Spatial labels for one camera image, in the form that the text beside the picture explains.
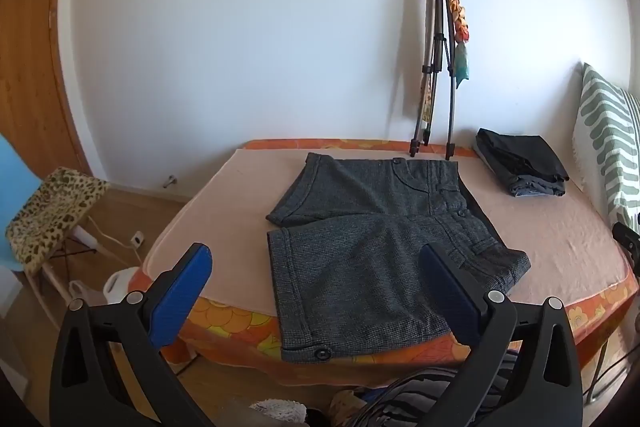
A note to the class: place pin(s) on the leopard print chair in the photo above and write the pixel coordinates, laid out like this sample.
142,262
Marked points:
55,212

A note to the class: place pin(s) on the orange floral cloth strip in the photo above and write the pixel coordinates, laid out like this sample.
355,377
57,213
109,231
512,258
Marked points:
426,104

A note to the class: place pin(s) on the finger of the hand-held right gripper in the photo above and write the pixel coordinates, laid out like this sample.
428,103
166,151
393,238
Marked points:
627,239

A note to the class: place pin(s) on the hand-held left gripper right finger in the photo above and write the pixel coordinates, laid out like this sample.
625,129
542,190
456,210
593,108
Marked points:
450,292

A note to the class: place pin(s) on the black folded pants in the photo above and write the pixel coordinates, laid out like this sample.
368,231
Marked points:
520,152

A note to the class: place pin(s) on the green white striped pillow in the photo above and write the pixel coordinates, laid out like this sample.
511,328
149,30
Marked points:
607,132

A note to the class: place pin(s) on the metal door stop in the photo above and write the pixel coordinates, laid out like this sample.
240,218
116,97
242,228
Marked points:
171,181

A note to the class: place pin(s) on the grey metal tripod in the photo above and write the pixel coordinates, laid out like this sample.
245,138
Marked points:
435,57

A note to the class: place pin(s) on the folded blue jeans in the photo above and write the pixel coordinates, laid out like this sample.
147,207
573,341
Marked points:
535,189

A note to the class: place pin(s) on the black white striped cloth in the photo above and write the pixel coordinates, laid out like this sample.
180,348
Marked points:
420,392

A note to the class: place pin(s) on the pink towel sheet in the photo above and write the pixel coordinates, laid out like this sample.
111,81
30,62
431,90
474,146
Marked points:
230,207

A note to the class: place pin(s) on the wooden door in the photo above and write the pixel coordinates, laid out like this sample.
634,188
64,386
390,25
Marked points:
30,72

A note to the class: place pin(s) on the teal hanging cloth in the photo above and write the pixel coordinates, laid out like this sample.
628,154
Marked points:
461,63

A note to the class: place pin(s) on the metal chair frame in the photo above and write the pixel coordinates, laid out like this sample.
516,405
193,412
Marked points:
602,357

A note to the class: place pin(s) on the orange flower garland scarf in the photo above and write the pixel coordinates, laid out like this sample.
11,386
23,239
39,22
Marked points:
459,14

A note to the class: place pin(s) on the blue chair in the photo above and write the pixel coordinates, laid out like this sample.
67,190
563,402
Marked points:
15,187

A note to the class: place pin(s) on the white plastic jug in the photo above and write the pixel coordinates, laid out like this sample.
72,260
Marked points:
120,284

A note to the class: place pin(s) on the orange floral mattress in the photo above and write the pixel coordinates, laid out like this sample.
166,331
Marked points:
235,327

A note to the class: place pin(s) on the grey tweed short pants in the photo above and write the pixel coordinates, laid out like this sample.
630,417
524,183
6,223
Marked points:
350,267

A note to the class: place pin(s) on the white fluffy cloth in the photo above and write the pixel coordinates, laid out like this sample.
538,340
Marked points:
277,411

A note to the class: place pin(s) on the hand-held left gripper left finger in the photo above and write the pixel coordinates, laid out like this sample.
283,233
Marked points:
180,292

